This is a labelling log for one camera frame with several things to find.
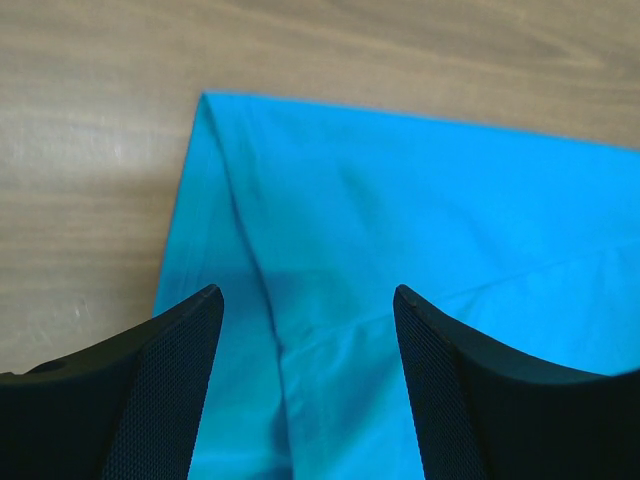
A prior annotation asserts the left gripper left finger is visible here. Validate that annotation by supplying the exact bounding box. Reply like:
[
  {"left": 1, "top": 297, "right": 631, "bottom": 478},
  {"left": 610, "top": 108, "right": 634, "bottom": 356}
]
[{"left": 1, "top": 285, "right": 224, "bottom": 479}]

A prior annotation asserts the teal t shirt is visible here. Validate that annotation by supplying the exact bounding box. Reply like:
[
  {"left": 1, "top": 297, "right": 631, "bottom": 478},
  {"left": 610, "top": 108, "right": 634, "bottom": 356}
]
[{"left": 155, "top": 92, "right": 639, "bottom": 479}]

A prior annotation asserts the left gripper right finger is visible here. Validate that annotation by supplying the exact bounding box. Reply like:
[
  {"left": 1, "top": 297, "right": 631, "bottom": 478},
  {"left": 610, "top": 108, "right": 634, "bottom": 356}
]
[{"left": 393, "top": 285, "right": 639, "bottom": 480}]

